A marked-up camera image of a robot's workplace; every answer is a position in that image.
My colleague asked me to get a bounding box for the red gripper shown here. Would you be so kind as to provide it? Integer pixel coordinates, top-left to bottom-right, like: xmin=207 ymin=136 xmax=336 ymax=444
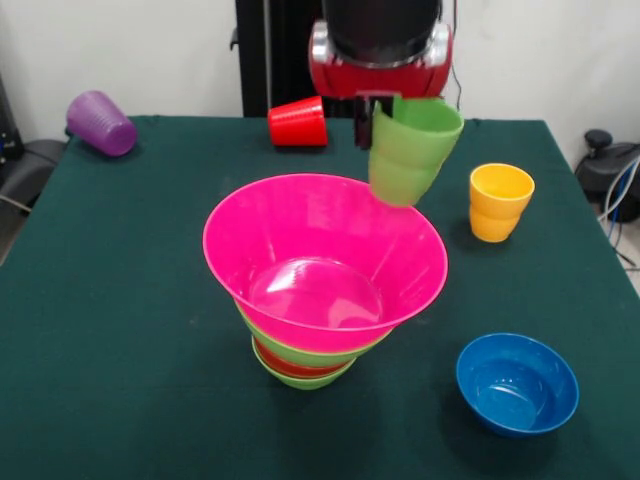
xmin=307 ymin=19 xmax=455 ymax=150

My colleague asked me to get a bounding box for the green cup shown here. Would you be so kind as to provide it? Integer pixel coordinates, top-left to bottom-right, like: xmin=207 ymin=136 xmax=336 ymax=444
xmin=368 ymin=95 xmax=465 ymax=208

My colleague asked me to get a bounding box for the red cup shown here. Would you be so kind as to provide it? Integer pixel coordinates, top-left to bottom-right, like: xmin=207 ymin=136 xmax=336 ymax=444
xmin=267 ymin=94 xmax=330 ymax=148

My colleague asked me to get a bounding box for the large pink bowl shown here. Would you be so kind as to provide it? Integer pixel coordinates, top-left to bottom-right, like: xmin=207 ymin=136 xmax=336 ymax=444
xmin=202 ymin=173 xmax=450 ymax=350

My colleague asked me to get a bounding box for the large green bowl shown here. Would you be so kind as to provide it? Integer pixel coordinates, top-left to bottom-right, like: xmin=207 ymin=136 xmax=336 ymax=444
xmin=235 ymin=299 xmax=394 ymax=370

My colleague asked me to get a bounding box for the red bowl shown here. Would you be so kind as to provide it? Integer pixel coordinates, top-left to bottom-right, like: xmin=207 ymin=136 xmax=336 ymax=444
xmin=253 ymin=337 xmax=357 ymax=379

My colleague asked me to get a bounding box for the purple cup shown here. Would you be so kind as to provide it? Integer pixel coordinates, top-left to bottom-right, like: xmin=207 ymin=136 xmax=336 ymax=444
xmin=65 ymin=90 xmax=138 ymax=158

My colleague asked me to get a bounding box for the yellow cup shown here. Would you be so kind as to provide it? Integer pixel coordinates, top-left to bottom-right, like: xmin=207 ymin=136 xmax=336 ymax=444
xmin=468 ymin=162 xmax=536 ymax=244

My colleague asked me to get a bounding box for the black wheeled base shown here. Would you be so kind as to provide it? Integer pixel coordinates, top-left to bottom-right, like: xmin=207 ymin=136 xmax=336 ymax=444
xmin=574 ymin=128 xmax=640 ymax=204
xmin=0 ymin=138 xmax=68 ymax=209

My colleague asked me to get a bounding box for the small green bowl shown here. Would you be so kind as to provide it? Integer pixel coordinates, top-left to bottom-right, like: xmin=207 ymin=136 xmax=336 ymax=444
xmin=251 ymin=337 xmax=357 ymax=392

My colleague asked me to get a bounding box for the blue bowl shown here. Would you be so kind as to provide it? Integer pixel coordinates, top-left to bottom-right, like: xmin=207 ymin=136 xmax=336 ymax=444
xmin=455 ymin=333 xmax=580 ymax=440

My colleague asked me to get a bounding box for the dark green tablecloth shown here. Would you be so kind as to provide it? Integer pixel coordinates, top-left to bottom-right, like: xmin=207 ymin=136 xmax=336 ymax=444
xmin=0 ymin=115 xmax=640 ymax=480

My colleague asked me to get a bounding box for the thin black cable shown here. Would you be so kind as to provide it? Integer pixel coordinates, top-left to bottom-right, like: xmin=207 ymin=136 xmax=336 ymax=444
xmin=449 ymin=0 xmax=481 ymax=124

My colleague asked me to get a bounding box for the blue cable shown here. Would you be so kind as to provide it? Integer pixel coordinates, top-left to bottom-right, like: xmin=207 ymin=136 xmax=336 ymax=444
xmin=602 ymin=159 xmax=640 ymax=226

